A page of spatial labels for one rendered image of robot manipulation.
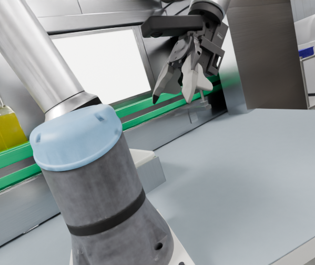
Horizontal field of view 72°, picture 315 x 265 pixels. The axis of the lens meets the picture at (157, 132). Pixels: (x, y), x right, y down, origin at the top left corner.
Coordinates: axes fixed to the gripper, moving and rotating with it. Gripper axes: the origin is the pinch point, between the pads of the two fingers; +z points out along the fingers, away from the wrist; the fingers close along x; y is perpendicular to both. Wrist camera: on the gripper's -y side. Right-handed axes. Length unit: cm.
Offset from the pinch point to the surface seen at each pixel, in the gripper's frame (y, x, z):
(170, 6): 17, 73, -63
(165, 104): 24, 52, -9
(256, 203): 20.2, -10.7, 12.4
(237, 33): 43, 44, -52
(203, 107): 38, 42, -13
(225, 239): 12.2, -13.7, 18.8
